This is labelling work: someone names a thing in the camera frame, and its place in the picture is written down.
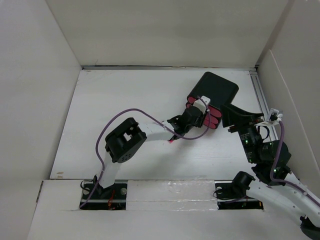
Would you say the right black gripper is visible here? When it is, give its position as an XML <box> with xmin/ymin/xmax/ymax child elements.
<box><xmin>218</xmin><ymin>102</ymin><xmax>263</xmax><ymax>162</ymax></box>

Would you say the pink drawer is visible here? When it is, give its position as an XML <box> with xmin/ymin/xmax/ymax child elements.
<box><xmin>185</xmin><ymin>96</ymin><xmax>222</xmax><ymax>130</ymax></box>

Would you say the black drawer organizer box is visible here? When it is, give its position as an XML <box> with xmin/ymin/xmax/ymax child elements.
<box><xmin>186</xmin><ymin>71</ymin><xmax>240</xmax><ymax>130</ymax></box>

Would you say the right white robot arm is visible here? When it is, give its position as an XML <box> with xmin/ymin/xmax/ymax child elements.
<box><xmin>215</xmin><ymin>104</ymin><xmax>320</xmax><ymax>240</ymax></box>

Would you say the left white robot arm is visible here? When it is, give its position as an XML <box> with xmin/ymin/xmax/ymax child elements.
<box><xmin>93</xmin><ymin>106</ymin><xmax>211</xmax><ymax>199</ymax></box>

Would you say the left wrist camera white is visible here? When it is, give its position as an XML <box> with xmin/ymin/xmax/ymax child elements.
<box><xmin>192</xmin><ymin>95</ymin><xmax>211</xmax><ymax>114</ymax></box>

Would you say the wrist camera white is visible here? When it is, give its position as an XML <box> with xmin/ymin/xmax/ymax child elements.
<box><xmin>266</xmin><ymin>108</ymin><xmax>283</xmax><ymax>126</ymax></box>
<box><xmin>192</xmin><ymin>95</ymin><xmax>211</xmax><ymax>114</ymax></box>

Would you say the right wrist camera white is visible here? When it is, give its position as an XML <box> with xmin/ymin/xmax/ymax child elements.
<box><xmin>266</xmin><ymin>108</ymin><xmax>283</xmax><ymax>126</ymax></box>

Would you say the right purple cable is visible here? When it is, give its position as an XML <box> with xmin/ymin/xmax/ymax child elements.
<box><xmin>269</xmin><ymin>121</ymin><xmax>320</xmax><ymax>208</ymax></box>

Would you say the aluminium rail back edge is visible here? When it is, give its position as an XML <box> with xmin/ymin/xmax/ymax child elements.
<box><xmin>82</xmin><ymin>65</ymin><xmax>256</xmax><ymax>71</ymax></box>

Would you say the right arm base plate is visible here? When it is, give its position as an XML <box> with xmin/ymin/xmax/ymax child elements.
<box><xmin>212</xmin><ymin>180</ymin><xmax>264</xmax><ymax>211</ymax></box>

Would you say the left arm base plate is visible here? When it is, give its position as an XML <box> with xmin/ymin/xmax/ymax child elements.
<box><xmin>79</xmin><ymin>180</ymin><xmax>128</xmax><ymax>211</ymax></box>

